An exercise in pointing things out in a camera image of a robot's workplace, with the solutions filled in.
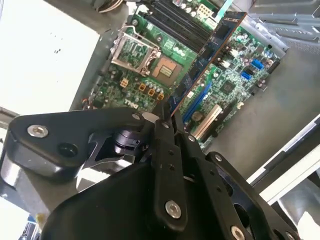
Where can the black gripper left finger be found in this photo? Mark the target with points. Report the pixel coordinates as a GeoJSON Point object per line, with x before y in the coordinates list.
{"type": "Point", "coordinates": [165, 162]}

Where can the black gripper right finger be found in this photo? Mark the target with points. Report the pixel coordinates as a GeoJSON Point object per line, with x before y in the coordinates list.
{"type": "Point", "coordinates": [212, 180]}

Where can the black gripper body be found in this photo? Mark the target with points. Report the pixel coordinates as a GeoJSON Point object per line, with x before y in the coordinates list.
{"type": "Point", "coordinates": [112, 207]}

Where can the blue RAM stick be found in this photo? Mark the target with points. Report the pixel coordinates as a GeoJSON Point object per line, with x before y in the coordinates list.
{"type": "Point", "coordinates": [202, 62]}

